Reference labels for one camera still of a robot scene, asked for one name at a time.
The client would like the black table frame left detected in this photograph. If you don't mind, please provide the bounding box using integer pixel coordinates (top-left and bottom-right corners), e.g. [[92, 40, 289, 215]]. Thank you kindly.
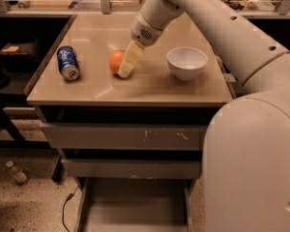
[[0, 97, 64, 183]]

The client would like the middle grey drawer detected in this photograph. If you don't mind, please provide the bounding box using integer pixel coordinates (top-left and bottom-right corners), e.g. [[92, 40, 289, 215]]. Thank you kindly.
[[62, 159, 201, 179]]

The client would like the white bowl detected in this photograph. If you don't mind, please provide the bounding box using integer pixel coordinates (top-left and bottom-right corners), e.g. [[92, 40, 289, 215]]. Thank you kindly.
[[166, 46, 208, 80]]

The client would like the plastic bottle on floor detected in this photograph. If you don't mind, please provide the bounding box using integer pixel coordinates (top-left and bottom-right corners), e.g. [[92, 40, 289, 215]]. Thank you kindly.
[[6, 160, 28, 185]]

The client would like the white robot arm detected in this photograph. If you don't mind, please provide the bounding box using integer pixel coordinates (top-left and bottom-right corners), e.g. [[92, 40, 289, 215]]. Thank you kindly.
[[119, 0, 290, 232]]

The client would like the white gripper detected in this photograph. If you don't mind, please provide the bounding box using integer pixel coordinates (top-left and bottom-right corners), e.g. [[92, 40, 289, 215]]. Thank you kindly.
[[118, 14, 163, 78]]

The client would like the orange fruit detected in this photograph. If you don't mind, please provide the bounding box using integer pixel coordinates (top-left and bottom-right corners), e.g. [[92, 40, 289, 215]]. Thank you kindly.
[[108, 50, 125, 74]]

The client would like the grey drawer cabinet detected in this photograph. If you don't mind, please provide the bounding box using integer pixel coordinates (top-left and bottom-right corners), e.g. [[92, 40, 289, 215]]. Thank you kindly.
[[28, 14, 231, 232]]

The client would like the bottom open grey drawer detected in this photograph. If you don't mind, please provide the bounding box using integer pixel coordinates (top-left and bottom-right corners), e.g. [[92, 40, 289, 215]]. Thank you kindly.
[[73, 178, 192, 232]]

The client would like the black cable on floor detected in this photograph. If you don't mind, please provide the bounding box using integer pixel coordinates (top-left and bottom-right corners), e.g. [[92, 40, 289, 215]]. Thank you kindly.
[[61, 187, 79, 232]]

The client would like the top grey drawer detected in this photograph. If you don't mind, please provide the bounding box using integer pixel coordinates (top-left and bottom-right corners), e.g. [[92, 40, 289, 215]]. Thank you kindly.
[[41, 123, 206, 151]]

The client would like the blue soda can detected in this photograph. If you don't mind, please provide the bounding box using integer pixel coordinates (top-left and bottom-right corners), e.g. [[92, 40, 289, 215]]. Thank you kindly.
[[57, 45, 80, 81]]

